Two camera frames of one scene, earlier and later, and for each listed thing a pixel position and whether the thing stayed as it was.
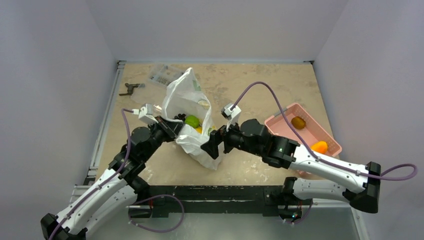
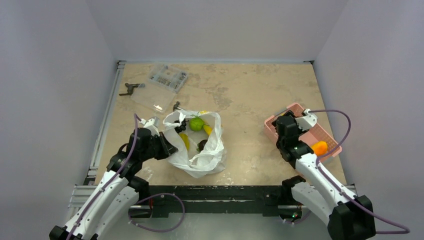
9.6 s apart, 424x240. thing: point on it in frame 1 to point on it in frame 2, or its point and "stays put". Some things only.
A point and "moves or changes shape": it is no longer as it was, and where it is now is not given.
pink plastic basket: x=314 y=131 stays put
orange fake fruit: x=320 y=146 stays put
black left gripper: x=171 y=129 to x=167 y=149
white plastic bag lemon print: x=184 y=95 moves or changes shape
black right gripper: x=216 y=141 to x=284 y=124
